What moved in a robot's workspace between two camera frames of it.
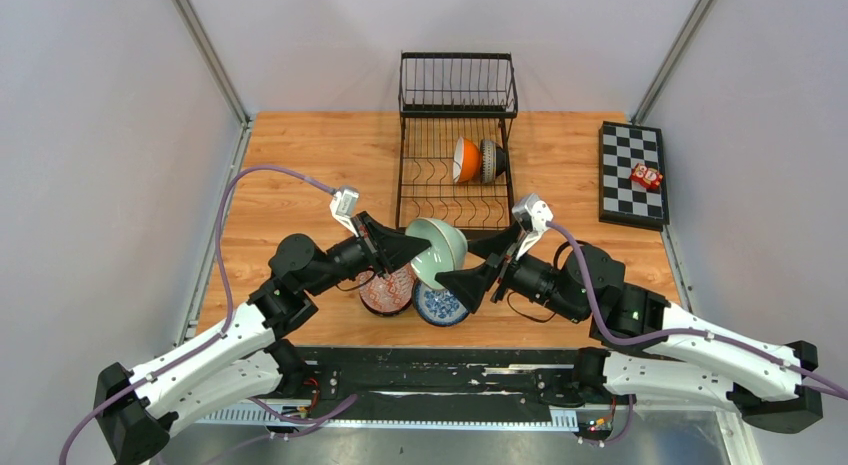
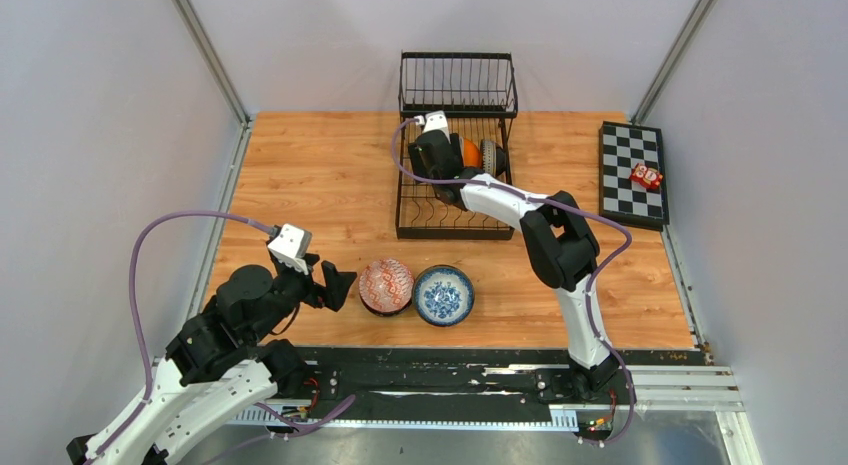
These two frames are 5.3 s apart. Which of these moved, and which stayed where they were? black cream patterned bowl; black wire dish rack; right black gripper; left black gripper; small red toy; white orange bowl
Moved: left black gripper; right black gripper
Stayed: black wire dish rack; black cream patterned bowl; white orange bowl; small red toy
